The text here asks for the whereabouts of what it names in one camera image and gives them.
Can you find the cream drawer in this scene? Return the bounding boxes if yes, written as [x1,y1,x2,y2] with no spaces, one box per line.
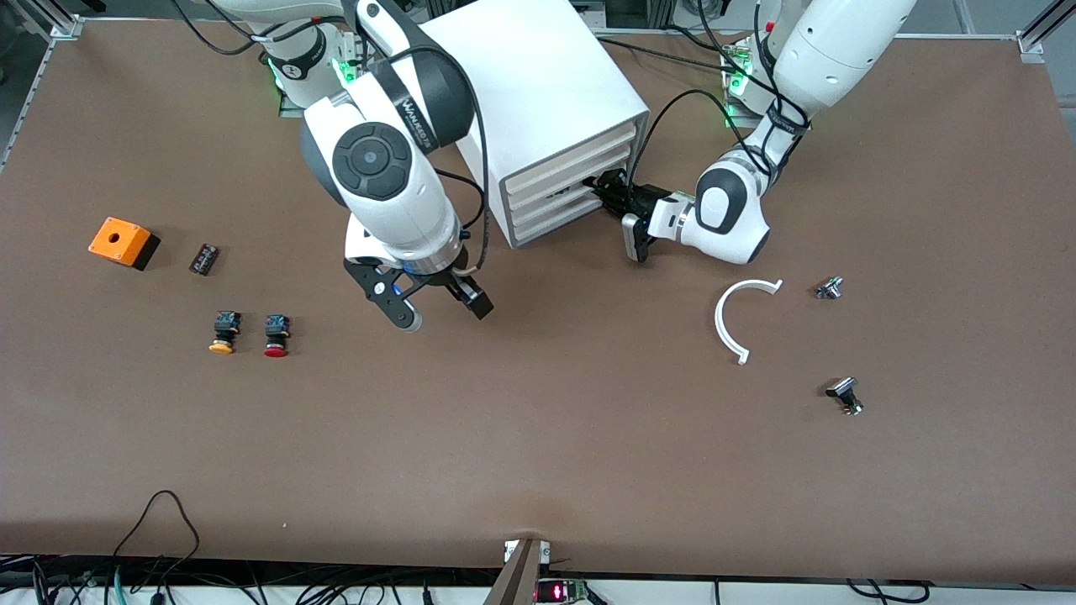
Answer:
[509,145,633,213]
[504,124,636,196]
[514,197,623,245]
[511,168,627,228]

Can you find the white drawer cabinet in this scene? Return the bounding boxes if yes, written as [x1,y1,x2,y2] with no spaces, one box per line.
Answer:
[416,0,651,250]

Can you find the red push button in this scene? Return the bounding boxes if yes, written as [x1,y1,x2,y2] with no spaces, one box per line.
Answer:
[263,314,292,359]

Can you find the yellow push button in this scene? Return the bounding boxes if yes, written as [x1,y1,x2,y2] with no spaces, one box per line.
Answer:
[208,311,243,355]

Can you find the orange button box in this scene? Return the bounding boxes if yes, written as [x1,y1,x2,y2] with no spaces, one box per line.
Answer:
[87,217,161,271]

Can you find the white curved plastic arc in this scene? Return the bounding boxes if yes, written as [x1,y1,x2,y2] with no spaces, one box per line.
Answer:
[715,278,784,366]

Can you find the device with red display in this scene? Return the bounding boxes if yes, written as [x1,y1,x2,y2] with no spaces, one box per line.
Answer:
[536,579,591,605]

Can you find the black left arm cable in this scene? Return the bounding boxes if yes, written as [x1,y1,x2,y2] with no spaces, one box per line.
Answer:
[629,0,812,203]

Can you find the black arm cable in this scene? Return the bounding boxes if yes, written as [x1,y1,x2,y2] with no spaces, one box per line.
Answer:
[629,0,812,203]
[370,42,493,278]

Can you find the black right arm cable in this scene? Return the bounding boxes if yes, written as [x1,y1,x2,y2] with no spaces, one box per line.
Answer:
[370,42,493,278]

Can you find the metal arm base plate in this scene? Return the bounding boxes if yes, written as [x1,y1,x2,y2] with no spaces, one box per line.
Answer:
[721,42,778,129]
[277,50,375,119]

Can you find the grey camera mount wedge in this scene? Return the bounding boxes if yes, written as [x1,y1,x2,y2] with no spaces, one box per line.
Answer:
[483,538,552,605]

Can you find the black looped cable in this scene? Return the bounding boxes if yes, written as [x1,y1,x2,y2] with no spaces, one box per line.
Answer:
[112,490,201,589]

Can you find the aluminium frame corner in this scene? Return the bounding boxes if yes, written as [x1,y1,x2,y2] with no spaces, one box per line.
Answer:
[1015,0,1076,65]
[28,0,87,43]

